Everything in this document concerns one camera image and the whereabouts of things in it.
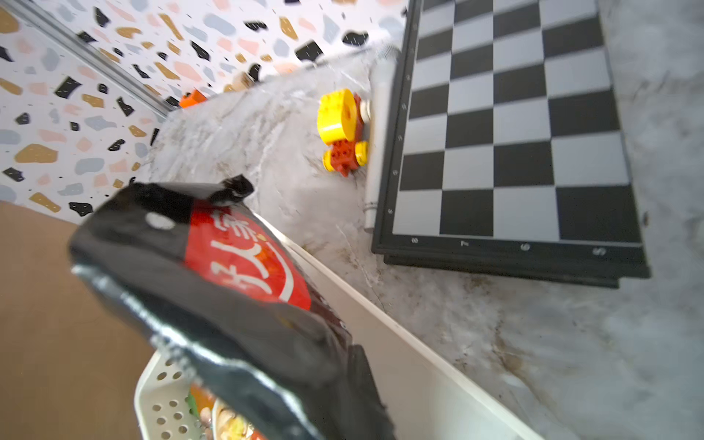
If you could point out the white plastic basket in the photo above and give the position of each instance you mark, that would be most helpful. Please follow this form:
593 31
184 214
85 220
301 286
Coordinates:
426 397

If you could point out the black white checkerboard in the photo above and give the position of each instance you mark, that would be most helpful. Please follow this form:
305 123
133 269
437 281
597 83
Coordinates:
505 153

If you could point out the yellow red toy block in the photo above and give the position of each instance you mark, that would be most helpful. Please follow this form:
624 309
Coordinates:
341 120

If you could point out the brown paper bag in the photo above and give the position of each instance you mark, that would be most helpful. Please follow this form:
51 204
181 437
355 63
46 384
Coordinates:
69 369

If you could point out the orange clip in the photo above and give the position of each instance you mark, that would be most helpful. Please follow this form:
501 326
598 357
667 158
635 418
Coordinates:
192 99

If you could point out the grey cylinder tube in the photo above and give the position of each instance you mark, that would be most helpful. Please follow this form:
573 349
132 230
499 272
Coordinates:
382 74

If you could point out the black purple condiment packet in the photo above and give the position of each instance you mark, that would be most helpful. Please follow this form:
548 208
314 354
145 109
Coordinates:
209 285

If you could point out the green orange condiment packet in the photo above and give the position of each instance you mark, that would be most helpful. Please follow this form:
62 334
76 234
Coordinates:
218 420

